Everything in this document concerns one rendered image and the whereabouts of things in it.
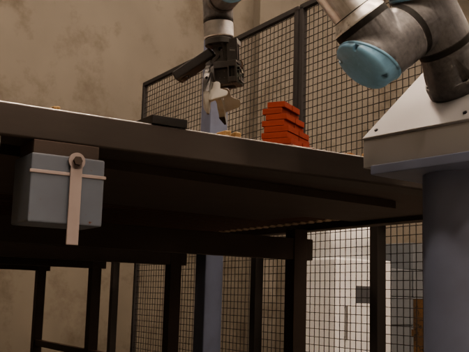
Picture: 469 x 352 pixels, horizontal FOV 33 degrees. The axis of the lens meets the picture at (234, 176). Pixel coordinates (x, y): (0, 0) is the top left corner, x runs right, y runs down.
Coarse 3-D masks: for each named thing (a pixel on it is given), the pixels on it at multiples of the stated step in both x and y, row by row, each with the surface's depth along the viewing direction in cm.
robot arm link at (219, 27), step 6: (204, 24) 195; (210, 24) 193; (216, 24) 193; (222, 24) 193; (228, 24) 194; (204, 30) 195; (210, 30) 193; (216, 30) 193; (222, 30) 193; (228, 30) 193; (204, 36) 195; (210, 36) 194; (216, 36) 193; (228, 36) 194
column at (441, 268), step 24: (384, 168) 159; (408, 168) 154; (432, 168) 152; (456, 168) 151; (432, 192) 155; (456, 192) 151; (432, 216) 155; (456, 216) 151; (432, 240) 154; (456, 240) 150; (432, 264) 153; (456, 264) 149; (432, 288) 153; (456, 288) 149; (432, 312) 152; (456, 312) 148; (432, 336) 152; (456, 336) 148
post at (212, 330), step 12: (204, 48) 400; (216, 108) 390; (204, 120) 392; (216, 120) 389; (216, 132) 388; (204, 264) 377; (216, 264) 380; (204, 276) 376; (216, 276) 379; (204, 288) 375; (216, 288) 378; (204, 300) 374; (216, 300) 378; (204, 312) 373; (216, 312) 377; (204, 324) 373; (216, 324) 376; (204, 336) 372; (216, 336) 375; (204, 348) 371; (216, 348) 375
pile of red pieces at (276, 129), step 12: (276, 108) 279; (288, 108) 282; (276, 120) 278; (288, 120) 280; (264, 132) 280; (276, 132) 277; (288, 132) 276; (300, 132) 285; (288, 144) 274; (300, 144) 282
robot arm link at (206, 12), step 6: (204, 0) 195; (204, 6) 195; (210, 6) 193; (204, 12) 195; (210, 12) 194; (216, 12) 193; (222, 12) 193; (228, 12) 194; (204, 18) 195; (210, 18) 193; (216, 18) 193; (222, 18) 193; (228, 18) 194
